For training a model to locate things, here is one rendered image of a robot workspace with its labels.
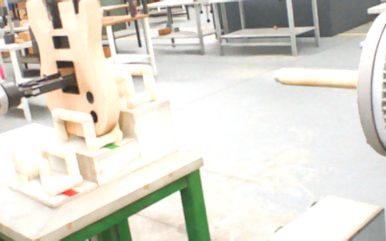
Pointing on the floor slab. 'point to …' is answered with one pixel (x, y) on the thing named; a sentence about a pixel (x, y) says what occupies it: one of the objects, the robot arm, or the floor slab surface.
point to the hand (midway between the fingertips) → (66, 77)
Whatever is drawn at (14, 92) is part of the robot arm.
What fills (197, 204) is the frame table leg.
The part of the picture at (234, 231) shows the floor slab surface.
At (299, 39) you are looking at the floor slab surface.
